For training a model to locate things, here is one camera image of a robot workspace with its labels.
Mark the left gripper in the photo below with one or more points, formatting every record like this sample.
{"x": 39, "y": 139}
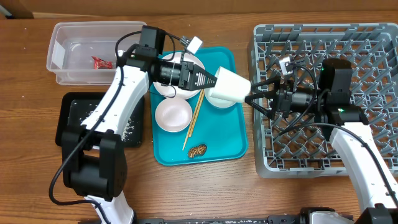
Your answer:
{"x": 184, "y": 83}

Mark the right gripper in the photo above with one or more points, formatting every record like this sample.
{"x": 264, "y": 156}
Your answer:
{"x": 280, "y": 96}

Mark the grey-white bowl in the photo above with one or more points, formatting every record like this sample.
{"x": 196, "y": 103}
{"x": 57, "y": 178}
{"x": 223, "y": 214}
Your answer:
{"x": 218, "y": 103}

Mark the white cup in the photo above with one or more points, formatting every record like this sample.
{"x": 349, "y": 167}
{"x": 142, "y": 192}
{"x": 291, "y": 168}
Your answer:
{"x": 230, "y": 86}

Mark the pink bowl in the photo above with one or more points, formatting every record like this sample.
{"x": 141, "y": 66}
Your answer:
{"x": 173, "y": 114}

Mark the red snack wrapper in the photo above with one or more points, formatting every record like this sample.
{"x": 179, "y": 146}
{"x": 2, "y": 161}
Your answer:
{"x": 101, "y": 64}

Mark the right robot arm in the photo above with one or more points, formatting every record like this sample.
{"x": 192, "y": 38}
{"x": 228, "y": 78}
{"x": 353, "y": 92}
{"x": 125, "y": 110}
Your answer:
{"x": 344, "y": 125}

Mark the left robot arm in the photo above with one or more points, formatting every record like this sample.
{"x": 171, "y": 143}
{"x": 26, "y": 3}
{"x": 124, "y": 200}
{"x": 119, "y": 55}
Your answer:
{"x": 93, "y": 160}

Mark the grey dishwasher rack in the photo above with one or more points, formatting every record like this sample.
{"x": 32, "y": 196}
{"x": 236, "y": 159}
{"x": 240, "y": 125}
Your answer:
{"x": 295, "y": 147}

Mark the wooden chopstick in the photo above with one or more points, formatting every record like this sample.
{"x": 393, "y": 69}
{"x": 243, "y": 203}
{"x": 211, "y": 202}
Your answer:
{"x": 196, "y": 115}
{"x": 191, "y": 124}

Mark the large white plate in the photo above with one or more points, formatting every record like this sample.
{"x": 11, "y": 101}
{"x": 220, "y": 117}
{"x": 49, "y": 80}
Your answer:
{"x": 176, "y": 91}

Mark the teal plastic tray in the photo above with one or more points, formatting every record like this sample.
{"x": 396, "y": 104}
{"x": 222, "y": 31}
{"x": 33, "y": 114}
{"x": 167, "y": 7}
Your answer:
{"x": 223, "y": 131}

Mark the brown food scrap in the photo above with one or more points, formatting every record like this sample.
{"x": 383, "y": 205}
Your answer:
{"x": 197, "y": 151}

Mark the rice pile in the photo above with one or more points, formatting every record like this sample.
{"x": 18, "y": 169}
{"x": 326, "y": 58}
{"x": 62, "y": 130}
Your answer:
{"x": 81, "y": 109}

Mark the clear plastic bin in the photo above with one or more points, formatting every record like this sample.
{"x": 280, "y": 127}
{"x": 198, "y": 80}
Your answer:
{"x": 73, "y": 45}

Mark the black tray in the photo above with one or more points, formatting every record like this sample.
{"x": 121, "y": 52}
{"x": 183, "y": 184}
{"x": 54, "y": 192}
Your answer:
{"x": 65, "y": 111}

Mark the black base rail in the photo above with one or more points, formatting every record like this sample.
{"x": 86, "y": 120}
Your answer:
{"x": 273, "y": 219}

